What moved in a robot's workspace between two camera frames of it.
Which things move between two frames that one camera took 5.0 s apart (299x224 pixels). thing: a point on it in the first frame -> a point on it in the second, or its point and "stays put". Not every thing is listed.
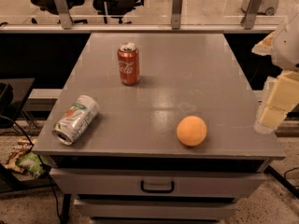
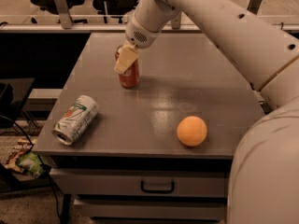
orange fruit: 192,131 stays put
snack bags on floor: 24,160 stays put
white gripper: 289,49 -> 139,35
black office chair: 114,1 stays put
